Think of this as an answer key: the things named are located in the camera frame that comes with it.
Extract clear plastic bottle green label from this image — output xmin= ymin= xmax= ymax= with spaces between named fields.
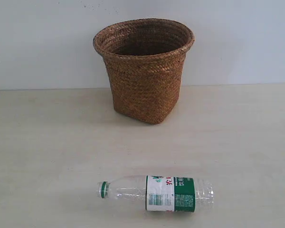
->
xmin=97 ymin=175 xmax=214 ymax=213

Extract brown woven wicker basket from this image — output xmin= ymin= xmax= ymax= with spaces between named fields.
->
xmin=93 ymin=18 xmax=195 ymax=124

